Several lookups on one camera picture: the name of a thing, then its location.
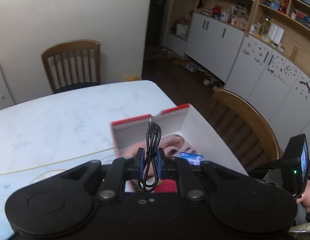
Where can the pink fleece vest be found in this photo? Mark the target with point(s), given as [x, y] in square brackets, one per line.
[171, 144]

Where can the pink fluffy plush toy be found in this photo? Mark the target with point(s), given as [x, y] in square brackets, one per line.
[166, 186]

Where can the white cardboard box red rim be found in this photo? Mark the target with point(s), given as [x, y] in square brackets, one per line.
[183, 120]

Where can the wooden chair far side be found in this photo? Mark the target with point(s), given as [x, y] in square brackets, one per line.
[72, 65]

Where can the orange slippers pair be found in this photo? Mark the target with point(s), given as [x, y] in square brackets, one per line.
[180, 62]

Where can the wooden chair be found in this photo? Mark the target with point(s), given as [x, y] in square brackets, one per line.
[243, 129]
[72, 65]

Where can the white sneakers pair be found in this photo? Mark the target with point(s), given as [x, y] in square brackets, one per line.
[191, 67]

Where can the white tall cabinet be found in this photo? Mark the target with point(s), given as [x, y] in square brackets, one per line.
[271, 83]

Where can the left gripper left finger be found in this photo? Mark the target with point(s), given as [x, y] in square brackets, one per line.
[138, 164]

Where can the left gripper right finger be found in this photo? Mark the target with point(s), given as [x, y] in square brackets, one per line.
[166, 167]

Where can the blue card pack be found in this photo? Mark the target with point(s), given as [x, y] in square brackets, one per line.
[192, 158]

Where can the wooden chair near right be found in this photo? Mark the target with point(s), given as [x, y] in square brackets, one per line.
[243, 129]

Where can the person's right hand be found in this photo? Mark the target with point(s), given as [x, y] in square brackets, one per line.
[305, 199]

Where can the wooden wall shelf unit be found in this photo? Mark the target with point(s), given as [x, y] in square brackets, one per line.
[257, 2]

